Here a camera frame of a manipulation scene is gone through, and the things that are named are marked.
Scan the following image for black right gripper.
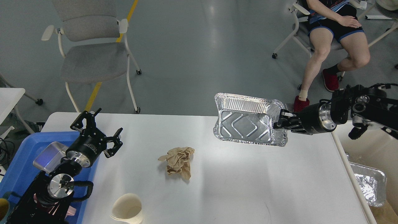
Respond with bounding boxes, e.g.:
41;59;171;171
273;103;337;135

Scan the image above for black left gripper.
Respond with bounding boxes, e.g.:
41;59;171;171
66;108;123;168

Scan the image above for aluminium foil tray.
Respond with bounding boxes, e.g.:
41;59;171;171
213;93;288;147

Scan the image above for square steel container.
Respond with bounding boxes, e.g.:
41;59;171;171
33;142;68;174

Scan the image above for white paper cup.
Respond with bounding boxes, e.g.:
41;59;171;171
110;193;144;224

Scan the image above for pink mug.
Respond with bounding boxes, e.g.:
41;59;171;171
65;206;76;218

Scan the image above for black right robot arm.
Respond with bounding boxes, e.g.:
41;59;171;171
272;83;398;139

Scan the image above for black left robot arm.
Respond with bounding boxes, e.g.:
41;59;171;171
5;108;123;224

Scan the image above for crumpled brown paper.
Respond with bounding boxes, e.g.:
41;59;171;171
158;147;195;180

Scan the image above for blue plastic tray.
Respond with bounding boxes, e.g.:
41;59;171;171
0;131;97;224

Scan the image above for beige waste bin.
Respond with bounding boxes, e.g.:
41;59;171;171
334;123;398;224

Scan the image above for grey office chair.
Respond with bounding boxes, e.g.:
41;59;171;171
41;0;142;113

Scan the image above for white side table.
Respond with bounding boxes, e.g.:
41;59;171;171
0;87;35;134

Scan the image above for foil tray in bin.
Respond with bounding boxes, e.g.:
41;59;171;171
345;152;387;207

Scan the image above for seated person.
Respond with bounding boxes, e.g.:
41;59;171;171
293;0;370;112

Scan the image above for white chair under person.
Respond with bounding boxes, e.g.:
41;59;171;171
272;2;349;81

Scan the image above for blue mug yellow inside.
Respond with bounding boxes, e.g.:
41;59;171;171
0;198;10;220

